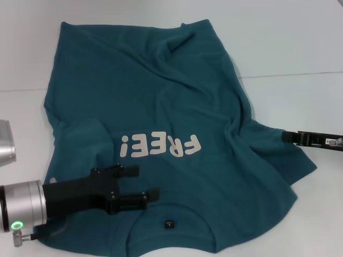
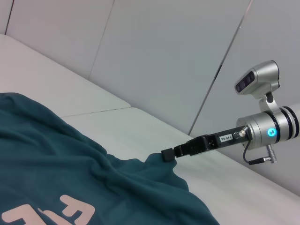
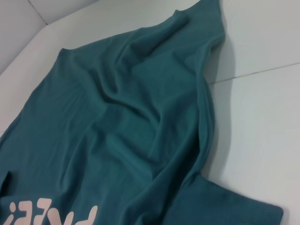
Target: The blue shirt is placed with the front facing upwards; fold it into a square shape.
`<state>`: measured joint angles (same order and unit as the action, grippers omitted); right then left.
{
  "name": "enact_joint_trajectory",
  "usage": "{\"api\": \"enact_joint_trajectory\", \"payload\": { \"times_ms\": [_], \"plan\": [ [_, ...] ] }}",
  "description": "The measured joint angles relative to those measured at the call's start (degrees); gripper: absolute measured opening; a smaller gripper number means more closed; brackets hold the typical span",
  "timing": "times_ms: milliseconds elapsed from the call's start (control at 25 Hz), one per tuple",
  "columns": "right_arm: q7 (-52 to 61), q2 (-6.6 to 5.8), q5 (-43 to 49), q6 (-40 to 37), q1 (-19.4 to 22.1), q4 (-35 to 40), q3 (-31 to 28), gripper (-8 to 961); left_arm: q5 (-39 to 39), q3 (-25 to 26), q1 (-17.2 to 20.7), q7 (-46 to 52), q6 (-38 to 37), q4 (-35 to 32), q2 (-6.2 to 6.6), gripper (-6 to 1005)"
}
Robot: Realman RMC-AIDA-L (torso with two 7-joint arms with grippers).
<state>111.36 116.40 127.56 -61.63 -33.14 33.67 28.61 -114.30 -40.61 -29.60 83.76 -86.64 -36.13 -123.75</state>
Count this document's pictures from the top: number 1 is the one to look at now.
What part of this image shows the teal t-shirt with FREE print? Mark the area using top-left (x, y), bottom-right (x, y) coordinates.
top-left (32, 18), bottom-right (319, 257)

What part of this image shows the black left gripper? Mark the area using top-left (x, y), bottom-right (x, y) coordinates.
top-left (42, 164), bottom-right (161, 217)

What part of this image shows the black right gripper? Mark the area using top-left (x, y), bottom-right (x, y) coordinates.
top-left (282, 130), bottom-right (343, 154)

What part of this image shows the left arm cable with plug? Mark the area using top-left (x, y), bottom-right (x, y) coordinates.
top-left (12, 214), bottom-right (68, 246)

